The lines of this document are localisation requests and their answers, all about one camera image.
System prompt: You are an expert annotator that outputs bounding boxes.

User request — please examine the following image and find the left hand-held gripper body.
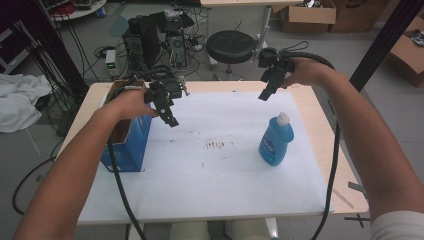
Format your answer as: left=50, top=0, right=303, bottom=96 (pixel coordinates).
left=143, top=77, right=190, bottom=116

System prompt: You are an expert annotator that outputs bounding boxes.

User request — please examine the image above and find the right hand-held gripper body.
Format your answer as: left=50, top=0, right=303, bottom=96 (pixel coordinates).
left=258, top=47, right=296, bottom=84

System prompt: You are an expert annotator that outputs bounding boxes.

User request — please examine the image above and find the blue cardboard box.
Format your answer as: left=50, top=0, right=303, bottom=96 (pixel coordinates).
left=99, top=79, right=154, bottom=173

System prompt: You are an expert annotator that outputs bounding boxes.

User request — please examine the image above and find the blue bottle with white cap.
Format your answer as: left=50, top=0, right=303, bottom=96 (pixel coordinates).
left=258, top=111, right=296, bottom=167

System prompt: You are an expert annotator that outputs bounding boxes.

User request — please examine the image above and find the person's left hand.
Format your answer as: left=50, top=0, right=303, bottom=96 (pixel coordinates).
left=99, top=88, right=161, bottom=122

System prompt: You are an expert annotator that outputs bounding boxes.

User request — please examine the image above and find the person's right hand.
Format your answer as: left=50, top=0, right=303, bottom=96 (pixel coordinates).
left=281, top=57, right=334, bottom=89

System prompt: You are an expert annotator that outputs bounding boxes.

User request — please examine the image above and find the small black computer tower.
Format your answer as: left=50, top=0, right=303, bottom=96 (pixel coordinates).
left=166, top=33, right=188, bottom=69

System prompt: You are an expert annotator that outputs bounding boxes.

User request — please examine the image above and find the black round stool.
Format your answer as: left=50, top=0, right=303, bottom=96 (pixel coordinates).
left=205, top=29, right=258, bottom=76

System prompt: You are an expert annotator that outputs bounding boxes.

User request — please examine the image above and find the small brown cardboard box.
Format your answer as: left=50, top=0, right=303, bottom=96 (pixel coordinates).
left=279, top=0, right=337, bottom=34

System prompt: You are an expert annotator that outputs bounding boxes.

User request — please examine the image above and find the large black computer tower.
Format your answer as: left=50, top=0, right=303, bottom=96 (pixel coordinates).
left=121, top=14, right=161, bottom=71

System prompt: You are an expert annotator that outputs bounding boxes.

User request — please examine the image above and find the white power unit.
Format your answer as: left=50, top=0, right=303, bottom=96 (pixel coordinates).
left=105, top=49, right=118, bottom=77

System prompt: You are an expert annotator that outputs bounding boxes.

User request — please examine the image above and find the white table mat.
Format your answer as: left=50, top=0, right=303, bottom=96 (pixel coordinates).
left=78, top=90, right=334, bottom=224

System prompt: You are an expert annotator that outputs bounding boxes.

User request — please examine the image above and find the tall brown cardboard box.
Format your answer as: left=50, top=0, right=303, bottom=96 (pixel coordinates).
left=328, top=0, right=389, bottom=34

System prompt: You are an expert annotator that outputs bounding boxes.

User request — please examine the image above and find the black metal stand pole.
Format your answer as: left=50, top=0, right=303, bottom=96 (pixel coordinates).
left=348, top=0, right=424, bottom=93

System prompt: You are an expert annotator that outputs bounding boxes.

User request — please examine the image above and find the round white table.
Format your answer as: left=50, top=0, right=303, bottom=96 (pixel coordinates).
left=49, top=0, right=108, bottom=22

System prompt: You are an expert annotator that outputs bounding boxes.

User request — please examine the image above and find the grey flat piece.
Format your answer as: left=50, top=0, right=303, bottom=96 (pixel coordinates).
left=347, top=181, right=368, bottom=199

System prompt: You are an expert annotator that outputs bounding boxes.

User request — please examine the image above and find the open brown cardboard box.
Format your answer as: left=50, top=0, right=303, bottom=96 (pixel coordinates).
left=386, top=16, right=424, bottom=88

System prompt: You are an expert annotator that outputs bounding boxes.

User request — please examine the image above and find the white cloth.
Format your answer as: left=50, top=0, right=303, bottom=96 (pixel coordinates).
left=0, top=73, right=54, bottom=134

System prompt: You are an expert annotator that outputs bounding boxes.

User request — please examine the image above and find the person's white sleeve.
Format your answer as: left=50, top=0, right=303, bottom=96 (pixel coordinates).
left=369, top=210, right=424, bottom=240

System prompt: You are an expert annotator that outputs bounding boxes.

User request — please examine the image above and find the black cable coil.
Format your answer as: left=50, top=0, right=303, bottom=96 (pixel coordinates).
left=133, top=64, right=175, bottom=83

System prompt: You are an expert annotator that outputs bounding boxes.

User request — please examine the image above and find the left hand-held gripper black cable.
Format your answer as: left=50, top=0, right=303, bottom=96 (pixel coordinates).
left=105, top=134, right=148, bottom=240

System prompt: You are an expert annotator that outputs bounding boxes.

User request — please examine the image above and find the hand-held gripper black cable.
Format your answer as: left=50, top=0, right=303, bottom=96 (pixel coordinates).
left=105, top=134, right=148, bottom=240
left=279, top=40, right=342, bottom=240

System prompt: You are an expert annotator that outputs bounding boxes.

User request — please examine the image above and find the bundle of black cables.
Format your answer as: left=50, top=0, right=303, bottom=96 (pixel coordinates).
left=19, top=0, right=89, bottom=101

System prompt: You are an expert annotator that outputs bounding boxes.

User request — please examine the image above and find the right hand-held gripper black cable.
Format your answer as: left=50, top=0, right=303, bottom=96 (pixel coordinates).
left=279, top=40, right=342, bottom=240

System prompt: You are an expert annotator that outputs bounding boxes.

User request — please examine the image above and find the black floor cable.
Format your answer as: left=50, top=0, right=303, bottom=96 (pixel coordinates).
left=12, top=156, right=58, bottom=216

